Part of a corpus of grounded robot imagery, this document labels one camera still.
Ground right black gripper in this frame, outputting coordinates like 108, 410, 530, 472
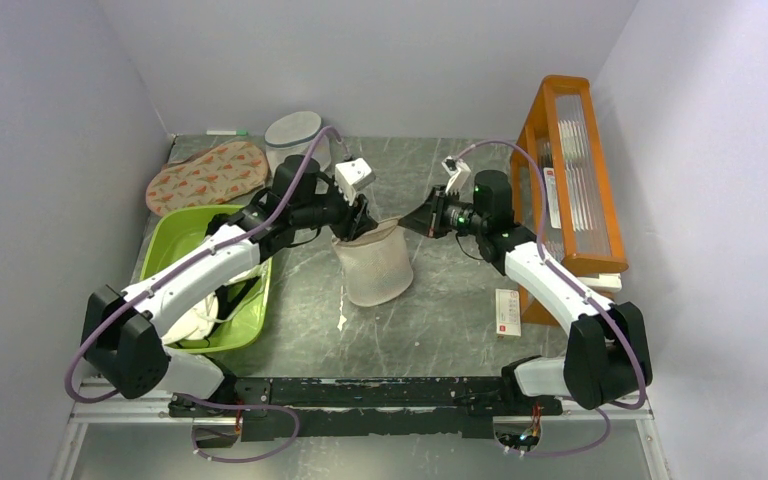
399, 185, 487, 239

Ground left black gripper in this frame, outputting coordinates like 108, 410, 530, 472
293, 177, 380, 244

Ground beige mesh laundry bag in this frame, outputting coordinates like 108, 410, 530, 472
331, 217, 414, 307

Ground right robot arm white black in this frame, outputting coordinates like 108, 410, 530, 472
399, 170, 652, 414

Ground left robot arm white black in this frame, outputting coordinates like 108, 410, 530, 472
78, 155, 377, 416

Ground white mesh laundry bag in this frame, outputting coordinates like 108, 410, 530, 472
264, 111, 325, 180

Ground small white red box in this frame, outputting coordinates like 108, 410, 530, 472
495, 289, 522, 338

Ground orange wooden rack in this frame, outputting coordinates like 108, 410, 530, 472
510, 75, 629, 298

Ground floral patterned fabric pad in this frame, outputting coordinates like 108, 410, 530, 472
144, 141, 269, 216

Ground green white marker pen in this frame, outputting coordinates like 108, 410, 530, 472
205, 130, 249, 137

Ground green plastic basin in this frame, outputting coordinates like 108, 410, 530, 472
138, 205, 272, 354

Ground white bras in basin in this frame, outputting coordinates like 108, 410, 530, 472
161, 260, 272, 353

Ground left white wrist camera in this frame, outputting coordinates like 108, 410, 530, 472
334, 158, 376, 205

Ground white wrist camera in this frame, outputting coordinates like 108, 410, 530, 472
441, 156, 471, 196
334, 158, 376, 205

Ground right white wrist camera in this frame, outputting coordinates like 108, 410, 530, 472
441, 156, 471, 196

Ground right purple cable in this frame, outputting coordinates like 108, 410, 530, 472
443, 139, 649, 460

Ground purple cable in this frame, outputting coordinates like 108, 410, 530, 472
64, 125, 346, 464
443, 139, 649, 460

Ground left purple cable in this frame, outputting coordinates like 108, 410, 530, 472
64, 125, 346, 464

